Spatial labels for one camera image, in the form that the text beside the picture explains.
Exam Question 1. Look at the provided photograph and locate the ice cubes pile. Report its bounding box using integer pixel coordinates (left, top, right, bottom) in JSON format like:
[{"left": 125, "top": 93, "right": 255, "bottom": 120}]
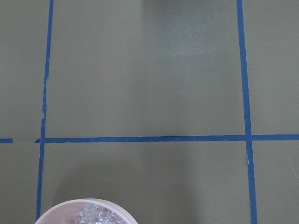
[{"left": 75, "top": 203, "right": 126, "bottom": 224}]

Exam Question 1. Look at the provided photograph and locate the pink bowl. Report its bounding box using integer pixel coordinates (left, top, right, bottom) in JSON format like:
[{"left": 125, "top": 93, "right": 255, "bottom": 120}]
[{"left": 36, "top": 199, "right": 137, "bottom": 224}]

